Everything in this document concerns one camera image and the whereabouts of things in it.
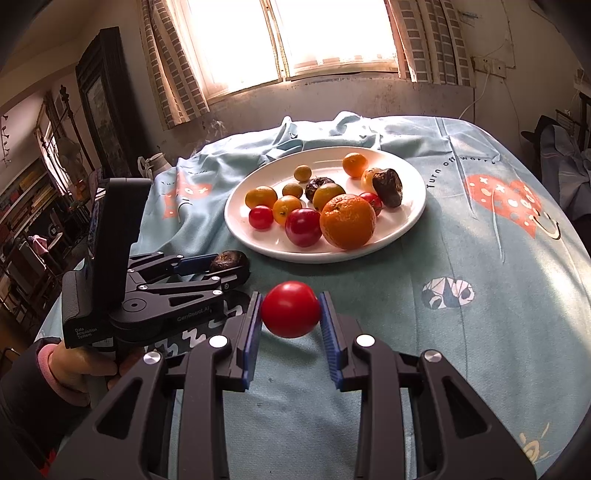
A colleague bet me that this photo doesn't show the person's left hand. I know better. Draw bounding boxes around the person's left hand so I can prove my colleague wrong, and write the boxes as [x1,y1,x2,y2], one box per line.
[48,344,141,394]

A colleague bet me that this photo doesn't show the small orange mandarin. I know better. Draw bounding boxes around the small orange mandarin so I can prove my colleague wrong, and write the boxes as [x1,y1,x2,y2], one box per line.
[342,152,369,179]

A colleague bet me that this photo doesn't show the person's left forearm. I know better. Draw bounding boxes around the person's left forearm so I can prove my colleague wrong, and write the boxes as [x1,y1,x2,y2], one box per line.
[0,342,93,468]

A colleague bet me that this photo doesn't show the white jug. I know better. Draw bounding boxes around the white jug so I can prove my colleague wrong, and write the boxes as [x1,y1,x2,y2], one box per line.
[137,152,170,179]

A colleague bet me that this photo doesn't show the bright window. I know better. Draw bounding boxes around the bright window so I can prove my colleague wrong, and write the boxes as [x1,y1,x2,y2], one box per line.
[185,0,403,95]

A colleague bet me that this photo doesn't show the white oval plate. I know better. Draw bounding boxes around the white oval plate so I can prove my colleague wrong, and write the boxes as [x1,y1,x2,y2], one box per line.
[224,146,426,264]

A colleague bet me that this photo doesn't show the dark red tomato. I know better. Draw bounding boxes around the dark red tomato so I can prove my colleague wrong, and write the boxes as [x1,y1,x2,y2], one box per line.
[284,208,323,248]

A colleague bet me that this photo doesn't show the cluttered bookshelf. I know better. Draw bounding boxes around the cluttered bookshelf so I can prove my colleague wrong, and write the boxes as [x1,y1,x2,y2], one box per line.
[0,154,66,324]

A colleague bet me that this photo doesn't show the black hat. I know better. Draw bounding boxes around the black hat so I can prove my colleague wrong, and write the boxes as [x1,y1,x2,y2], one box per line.
[520,115,562,149]

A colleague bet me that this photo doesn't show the light blue printed tablecloth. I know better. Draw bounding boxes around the light blue printed tablecloth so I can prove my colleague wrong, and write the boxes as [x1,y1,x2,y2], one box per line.
[34,111,591,480]

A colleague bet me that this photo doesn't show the checkered curtain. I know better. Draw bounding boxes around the checkered curtain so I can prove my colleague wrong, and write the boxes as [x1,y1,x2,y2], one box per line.
[137,0,212,131]
[385,0,477,88]

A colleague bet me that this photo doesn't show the wall power outlet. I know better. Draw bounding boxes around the wall power outlet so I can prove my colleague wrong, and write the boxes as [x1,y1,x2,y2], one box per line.
[470,55,509,78]

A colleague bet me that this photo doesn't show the round orange kumquat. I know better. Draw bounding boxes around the round orange kumquat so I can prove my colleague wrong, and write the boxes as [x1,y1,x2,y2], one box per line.
[272,195,304,226]

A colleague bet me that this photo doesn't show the large orange mandarin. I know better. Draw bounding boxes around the large orange mandarin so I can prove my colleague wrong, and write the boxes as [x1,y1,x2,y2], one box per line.
[320,194,377,251]

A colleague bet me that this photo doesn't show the dark framed picture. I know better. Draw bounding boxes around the dark framed picture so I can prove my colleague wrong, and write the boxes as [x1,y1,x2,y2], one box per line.
[75,26,154,182]

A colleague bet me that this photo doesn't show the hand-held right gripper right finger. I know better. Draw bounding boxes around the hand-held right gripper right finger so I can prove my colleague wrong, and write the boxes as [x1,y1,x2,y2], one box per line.
[318,291,539,480]

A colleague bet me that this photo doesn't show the white power cable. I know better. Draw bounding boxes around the white power cable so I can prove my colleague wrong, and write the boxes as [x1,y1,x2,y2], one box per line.
[456,71,491,121]

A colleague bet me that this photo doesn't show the yellow orange kumquat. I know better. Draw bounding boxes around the yellow orange kumquat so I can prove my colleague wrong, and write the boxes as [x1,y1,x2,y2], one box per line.
[244,185,279,210]

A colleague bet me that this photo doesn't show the large yellow green citrus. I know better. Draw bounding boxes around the large yellow green citrus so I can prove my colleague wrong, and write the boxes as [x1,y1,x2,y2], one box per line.
[312,182,346,212]

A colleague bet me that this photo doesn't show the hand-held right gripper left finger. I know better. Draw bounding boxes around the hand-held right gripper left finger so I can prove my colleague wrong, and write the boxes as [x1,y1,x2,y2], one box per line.
[48,291,264,480]

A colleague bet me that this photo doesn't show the large dark water chestnut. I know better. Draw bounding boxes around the large dark water chestnut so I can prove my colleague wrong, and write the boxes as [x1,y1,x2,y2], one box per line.
[372,168,404,208]

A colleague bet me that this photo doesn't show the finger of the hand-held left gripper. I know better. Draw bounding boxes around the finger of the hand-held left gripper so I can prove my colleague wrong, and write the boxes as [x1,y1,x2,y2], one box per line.
[127,251,219,283]
[135,270,253,310]

